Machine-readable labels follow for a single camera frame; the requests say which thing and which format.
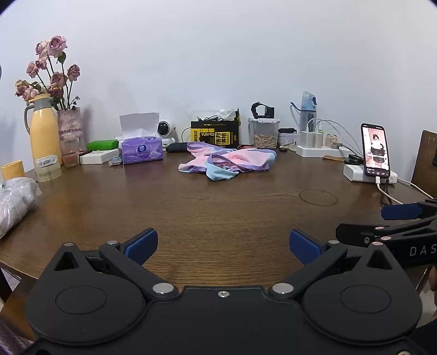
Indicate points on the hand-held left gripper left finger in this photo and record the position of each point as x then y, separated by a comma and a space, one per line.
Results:
143, 246

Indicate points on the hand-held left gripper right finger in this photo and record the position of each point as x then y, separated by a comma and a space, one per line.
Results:
302, 246

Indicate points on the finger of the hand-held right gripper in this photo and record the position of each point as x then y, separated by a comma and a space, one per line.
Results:
397, 211
355, 235

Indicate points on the pink and blue garment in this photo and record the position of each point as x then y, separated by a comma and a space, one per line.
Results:
239, 158

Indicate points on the white power bank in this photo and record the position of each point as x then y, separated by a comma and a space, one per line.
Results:
353, 172

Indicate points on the smartphone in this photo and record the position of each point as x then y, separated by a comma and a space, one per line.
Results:
375, 150

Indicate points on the small blue packet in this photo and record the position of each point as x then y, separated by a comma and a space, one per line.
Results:
115, 161

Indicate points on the purple tissue pack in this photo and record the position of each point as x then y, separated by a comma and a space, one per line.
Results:
141, 152

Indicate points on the beige adapter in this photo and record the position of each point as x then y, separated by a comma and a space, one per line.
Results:
331, 140

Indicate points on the flat white box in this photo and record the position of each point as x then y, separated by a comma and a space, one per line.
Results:
97, 157

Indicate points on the white charger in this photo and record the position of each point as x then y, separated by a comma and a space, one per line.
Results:
305, 140
317, 140

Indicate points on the black oblong case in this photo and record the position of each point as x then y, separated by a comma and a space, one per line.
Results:
176, 147

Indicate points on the small white box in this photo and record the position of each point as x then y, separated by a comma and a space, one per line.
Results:
288, 140

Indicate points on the green box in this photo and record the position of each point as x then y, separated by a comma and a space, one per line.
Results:
102, 145

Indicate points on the clear food container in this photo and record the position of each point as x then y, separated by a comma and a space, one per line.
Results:
264, 138

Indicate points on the clear drinking glass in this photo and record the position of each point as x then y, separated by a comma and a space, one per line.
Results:
70, 153

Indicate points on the clear tape roll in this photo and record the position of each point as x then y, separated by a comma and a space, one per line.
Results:
47, 170

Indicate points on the blue water bottle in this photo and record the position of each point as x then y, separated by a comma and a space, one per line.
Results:
307, 111

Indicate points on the black and yellow box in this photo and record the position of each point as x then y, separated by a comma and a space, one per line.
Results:
225, 135

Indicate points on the grey plastic bag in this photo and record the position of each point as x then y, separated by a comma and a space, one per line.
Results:
13, 204

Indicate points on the black watch on stand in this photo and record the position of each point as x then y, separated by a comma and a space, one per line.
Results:
261, 111

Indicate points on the pink glass vase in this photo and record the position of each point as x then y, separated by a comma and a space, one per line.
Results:
70, 124

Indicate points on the yellow thermos jug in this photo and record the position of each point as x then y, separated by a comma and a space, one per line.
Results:
44, 136

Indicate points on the yellow cup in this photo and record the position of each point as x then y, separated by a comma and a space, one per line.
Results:
12, 170

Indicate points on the dried pink roses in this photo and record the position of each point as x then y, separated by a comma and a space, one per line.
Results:
56, 44

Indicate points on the white security camera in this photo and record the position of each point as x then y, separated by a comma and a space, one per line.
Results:
164, 129

